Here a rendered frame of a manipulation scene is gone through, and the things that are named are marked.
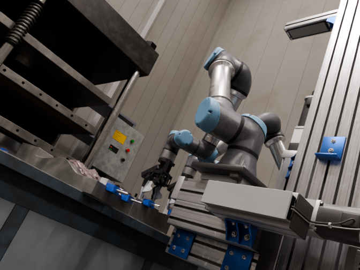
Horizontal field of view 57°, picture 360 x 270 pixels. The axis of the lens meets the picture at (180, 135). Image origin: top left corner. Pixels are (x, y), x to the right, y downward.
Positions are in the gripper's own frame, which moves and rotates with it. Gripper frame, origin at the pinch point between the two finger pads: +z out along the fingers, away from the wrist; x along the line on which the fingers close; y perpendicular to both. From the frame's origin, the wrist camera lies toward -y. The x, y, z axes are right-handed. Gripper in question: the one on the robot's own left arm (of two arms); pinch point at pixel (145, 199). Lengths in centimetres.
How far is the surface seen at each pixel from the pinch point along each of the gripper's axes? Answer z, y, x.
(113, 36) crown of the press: -94, -69, -26
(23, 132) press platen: -12, -79, -38
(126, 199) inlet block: 5.9, 10.7, -17.8
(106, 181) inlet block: 3.4, 10.3, -29.6
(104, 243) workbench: 24.2, 3.9, -13.4
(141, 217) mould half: 8.2, 2.1, 0.2
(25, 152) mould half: 3, -29, -48
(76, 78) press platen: -59, -82, -28
